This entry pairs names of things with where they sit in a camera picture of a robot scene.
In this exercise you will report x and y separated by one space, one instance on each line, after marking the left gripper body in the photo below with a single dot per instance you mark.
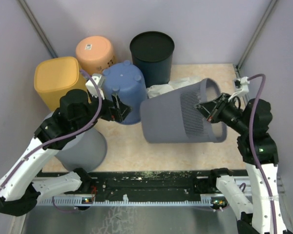
105 112

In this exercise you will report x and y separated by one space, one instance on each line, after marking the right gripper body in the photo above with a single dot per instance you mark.
227 112

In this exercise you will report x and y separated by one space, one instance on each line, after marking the blue round bin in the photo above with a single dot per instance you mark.
128 82

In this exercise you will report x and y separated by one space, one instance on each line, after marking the grey mesh bin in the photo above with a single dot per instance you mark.
173 118

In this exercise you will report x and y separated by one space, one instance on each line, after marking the grey round bin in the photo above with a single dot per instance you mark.
86 151

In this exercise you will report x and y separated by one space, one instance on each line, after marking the peach plastic bucket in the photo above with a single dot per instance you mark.
95 54

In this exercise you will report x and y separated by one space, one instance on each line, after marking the yellow slotted plastic basket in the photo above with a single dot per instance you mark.
55 77

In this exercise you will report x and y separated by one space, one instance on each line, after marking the black round bin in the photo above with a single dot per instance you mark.
152 53

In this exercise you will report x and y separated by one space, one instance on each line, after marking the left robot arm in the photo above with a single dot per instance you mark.
78 112

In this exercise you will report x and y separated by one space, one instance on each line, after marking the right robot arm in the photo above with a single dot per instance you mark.
261 215

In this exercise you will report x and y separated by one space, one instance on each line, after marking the white crumpled cloth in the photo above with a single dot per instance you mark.
156 90

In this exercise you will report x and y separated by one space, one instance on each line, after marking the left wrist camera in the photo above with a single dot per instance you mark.
95 85

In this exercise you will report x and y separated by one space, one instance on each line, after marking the black mounting rail base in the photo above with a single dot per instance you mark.
151 186

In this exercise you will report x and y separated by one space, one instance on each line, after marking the grey slotted cable duct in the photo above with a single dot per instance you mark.
85 201

